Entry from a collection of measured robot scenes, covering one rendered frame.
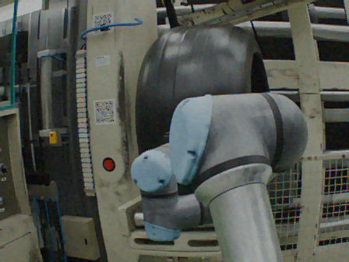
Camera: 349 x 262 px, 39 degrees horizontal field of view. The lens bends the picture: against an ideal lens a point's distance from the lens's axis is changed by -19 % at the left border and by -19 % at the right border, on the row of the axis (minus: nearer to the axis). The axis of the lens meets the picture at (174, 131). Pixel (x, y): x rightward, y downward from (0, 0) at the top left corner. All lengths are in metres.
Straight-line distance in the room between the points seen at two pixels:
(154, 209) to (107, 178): 0.65
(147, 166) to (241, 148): 0.38
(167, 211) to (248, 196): 0.42
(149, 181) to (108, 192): 0.69
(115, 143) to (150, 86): 0.31
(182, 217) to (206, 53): 0.51
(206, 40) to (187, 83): 0.15
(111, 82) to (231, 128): 1.00
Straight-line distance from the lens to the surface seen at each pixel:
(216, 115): 0.77
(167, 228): 1.15
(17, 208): 1.80
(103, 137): 1.76
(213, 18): 2.04
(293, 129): 0.82
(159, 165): 1.10
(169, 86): 1.48
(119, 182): 1.77
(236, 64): 1.49
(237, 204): 0.75
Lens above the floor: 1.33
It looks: 6 degrees down
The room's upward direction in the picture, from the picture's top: 4 degrees counter-clockwise
